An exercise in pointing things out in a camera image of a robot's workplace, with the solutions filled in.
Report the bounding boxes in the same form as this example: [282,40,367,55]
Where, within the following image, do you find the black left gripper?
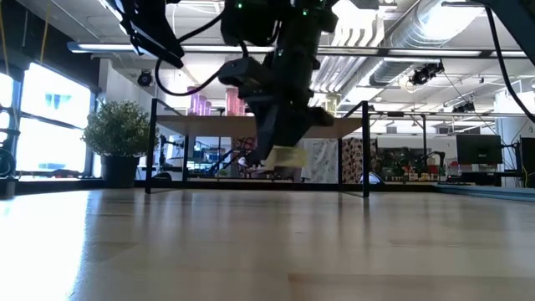
[246,0,339,166]

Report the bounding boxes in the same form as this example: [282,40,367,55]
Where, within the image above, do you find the wooden shelf black metal legs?
[144,98,372,199]

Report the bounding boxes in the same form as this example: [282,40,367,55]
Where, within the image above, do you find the white ceiling pipes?
[311,16,385,108]

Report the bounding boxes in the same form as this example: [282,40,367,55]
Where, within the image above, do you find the floral patterned curtain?
[341,137,378,185]

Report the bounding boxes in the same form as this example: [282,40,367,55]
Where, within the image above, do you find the black ceiling spotlight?
[409,61,446,87]
[451,99,476,114]
[136,69,154,88]

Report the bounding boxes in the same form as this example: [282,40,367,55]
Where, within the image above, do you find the green potted plant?
[81,99,159,188]

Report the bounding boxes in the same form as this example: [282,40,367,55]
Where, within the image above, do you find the overhead LED light bar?
[66,40,535,59]

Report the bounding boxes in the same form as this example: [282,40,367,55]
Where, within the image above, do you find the black monitor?
[455,133,504,166]

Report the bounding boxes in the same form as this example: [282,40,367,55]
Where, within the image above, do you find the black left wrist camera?
[217,56,273,99]

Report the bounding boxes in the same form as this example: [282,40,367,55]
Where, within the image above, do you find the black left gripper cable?
[153,58,222,98]

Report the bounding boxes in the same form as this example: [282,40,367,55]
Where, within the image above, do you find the silver ceiling duct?
[369,0,486,87]

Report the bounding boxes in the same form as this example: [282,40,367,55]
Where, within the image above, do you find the large window black frame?
[0,61,94,179]

